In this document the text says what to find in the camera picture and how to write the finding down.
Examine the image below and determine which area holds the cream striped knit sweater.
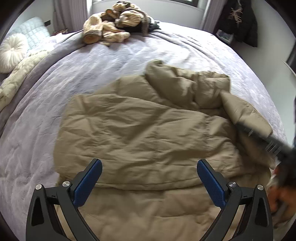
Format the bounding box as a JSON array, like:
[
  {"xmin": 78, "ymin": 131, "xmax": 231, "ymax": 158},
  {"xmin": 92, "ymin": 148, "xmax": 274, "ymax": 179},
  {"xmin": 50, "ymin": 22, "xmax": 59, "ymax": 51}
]
[{"xmin": 82, "ymin": 1, "xmax": 152, "ymax": 45}]

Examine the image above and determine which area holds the white round pleated cushion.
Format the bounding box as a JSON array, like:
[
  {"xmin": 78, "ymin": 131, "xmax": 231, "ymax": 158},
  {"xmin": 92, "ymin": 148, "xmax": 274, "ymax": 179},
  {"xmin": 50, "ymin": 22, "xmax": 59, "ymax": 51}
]
[{"xmin": 0, "ymin": 33, "xmax": 29, "ymax": 73}]

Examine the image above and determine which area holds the small box with label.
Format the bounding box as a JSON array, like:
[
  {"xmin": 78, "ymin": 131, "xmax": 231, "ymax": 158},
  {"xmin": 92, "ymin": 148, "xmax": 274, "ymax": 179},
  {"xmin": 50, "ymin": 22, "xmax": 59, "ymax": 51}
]
[{"xmin": 216, "ymin": 30, "xmax": 234, "ymax": 45}]

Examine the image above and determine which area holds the black hanging coat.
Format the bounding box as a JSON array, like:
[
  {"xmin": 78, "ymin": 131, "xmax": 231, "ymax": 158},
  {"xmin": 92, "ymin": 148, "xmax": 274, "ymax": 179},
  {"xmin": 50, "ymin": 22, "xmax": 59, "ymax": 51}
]
[{"xmin": 215, "ymin": 0, "xmax": 258, "ymax": 48}]

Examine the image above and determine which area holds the dark green garment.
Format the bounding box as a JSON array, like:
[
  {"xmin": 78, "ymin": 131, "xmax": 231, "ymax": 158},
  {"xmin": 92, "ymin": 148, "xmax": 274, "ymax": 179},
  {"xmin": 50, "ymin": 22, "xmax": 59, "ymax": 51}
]
[{"xmin": 126, "ymin": 22, "xmax": 160, "ymax": 36}]

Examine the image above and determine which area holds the tan puffer jacket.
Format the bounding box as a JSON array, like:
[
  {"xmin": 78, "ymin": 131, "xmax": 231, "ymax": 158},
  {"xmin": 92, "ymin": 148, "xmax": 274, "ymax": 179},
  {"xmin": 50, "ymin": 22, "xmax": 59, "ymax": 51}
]
[{"xmin": 53, "ymin": 60, "xmax": 275, "ymax": 240}]

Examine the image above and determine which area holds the person's right hand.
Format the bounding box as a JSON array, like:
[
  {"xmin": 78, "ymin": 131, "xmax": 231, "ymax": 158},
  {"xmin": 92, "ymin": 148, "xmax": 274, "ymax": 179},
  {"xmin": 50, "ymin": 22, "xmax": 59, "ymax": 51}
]
[{"xmin": 268, "ymin": 185, "xmax": 295, "ymax": 217}]

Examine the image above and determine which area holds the lavender quilted bedspread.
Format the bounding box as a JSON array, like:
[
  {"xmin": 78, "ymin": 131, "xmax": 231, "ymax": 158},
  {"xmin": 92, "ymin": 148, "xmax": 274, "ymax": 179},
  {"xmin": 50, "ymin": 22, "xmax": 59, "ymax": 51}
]
[{"xmin": 1, "ymin": 23, "xmax": 287, "ymax": 240}]

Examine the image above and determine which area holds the cream fluffy blanket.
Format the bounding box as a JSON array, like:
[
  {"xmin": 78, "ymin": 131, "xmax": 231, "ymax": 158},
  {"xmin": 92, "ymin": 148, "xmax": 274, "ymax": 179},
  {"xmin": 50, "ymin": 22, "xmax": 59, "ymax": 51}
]
[{"xmin": 1, "ymin": 49, "xmax": 52, "ymax": 110}]

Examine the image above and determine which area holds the white tufted headboard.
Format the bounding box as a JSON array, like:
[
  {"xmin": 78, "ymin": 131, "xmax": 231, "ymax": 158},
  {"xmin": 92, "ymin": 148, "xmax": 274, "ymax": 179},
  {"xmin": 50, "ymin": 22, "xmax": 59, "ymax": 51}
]
[{"xmin": 4, "ymin": 16, "xmax": 50, "ymax": 49}]

